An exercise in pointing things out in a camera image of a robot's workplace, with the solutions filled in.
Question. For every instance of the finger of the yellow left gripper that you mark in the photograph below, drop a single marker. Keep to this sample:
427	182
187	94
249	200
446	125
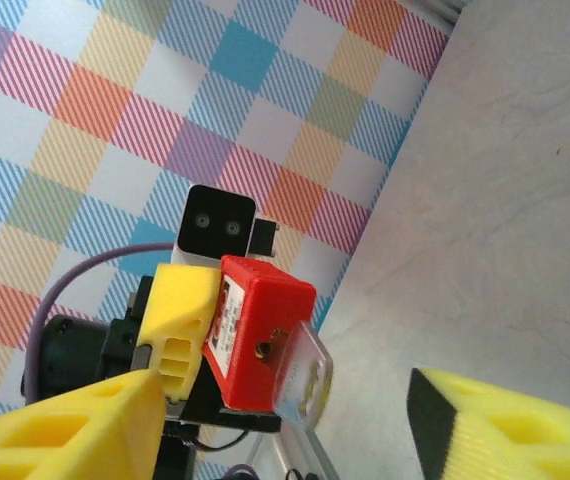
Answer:
180	305

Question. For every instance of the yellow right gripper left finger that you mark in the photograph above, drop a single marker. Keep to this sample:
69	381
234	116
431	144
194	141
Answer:
65	440

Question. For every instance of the long aluminium base rail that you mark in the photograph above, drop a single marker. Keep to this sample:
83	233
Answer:
290	460

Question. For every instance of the aluminium frame post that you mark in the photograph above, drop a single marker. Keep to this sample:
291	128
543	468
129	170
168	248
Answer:
445	7

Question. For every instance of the red padlock with white label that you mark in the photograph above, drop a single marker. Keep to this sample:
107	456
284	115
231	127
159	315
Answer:
265	310

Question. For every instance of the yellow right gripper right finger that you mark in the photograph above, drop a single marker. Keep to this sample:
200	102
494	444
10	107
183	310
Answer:
515	435

